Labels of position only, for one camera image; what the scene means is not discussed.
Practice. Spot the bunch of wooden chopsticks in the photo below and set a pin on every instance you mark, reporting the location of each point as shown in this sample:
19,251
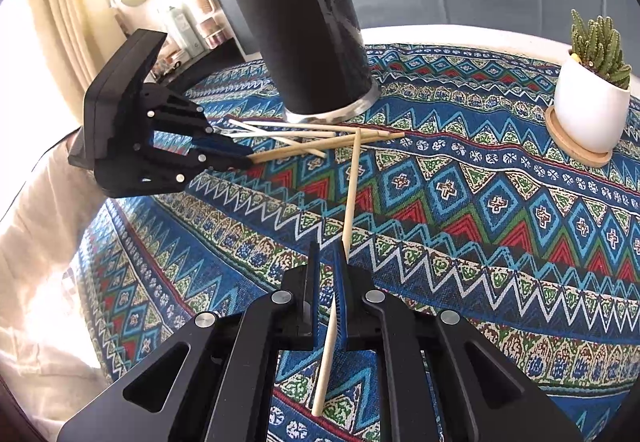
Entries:
290,129

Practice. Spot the white pump bottle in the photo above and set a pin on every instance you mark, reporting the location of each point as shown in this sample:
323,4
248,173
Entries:
191,39

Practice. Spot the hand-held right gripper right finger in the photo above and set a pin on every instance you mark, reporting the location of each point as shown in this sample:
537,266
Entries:
341,302

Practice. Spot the round wooden coaster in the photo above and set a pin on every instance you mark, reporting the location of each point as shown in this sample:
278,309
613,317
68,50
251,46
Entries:
575,156

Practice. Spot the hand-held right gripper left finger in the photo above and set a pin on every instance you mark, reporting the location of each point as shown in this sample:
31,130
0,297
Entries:
315,302

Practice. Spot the cream sheet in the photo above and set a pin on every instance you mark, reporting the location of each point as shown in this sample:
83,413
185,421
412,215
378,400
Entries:
50,272

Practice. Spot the pink jar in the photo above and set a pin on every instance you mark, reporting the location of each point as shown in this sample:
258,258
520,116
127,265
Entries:
212,34

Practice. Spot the black cylindrical utensil holder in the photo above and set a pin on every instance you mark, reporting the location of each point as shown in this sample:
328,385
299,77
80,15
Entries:
300,36

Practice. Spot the wooden paddle hairbrush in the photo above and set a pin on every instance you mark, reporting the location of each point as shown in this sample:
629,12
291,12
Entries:
203,1

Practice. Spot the cream curtain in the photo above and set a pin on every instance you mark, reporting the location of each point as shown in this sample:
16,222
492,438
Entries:
70,21

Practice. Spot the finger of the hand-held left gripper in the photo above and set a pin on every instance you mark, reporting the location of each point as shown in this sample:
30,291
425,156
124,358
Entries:
227,160
220,142

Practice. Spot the light wooden chopstick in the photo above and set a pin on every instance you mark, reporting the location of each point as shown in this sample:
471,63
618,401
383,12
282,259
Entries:
280,152
350,202

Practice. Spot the white spray bottle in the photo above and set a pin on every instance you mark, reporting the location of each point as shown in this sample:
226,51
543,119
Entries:
176,21

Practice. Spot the blue patterned tablecloth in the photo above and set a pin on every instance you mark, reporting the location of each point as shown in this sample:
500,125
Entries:
475,202

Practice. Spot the potted cactus white pot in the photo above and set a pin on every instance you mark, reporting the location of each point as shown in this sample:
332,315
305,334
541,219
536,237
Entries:
590,106

